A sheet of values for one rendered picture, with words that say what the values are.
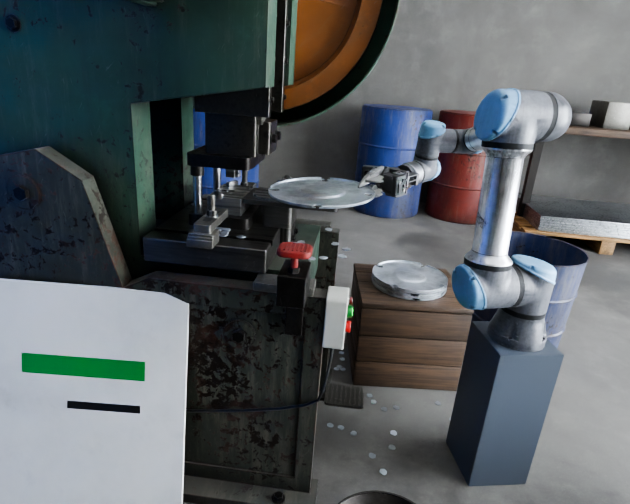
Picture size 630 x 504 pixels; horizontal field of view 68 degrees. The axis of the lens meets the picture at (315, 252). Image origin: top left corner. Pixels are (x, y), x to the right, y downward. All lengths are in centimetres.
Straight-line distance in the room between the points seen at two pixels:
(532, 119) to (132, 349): 107
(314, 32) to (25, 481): 148
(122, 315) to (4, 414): 40
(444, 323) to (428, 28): 324
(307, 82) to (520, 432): 121
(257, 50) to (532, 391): 110
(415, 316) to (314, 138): 309
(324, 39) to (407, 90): 298
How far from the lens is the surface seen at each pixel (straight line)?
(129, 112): 116
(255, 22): 106
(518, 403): 145
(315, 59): 160
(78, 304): 126
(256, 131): 120
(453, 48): 459
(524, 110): 117
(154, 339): 121
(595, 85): 492
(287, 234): 126
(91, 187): 119
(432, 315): 174
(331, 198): 123
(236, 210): 124
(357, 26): 157
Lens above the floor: 110
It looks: 21 degrees down
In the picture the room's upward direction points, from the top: 4 degrees clockwise
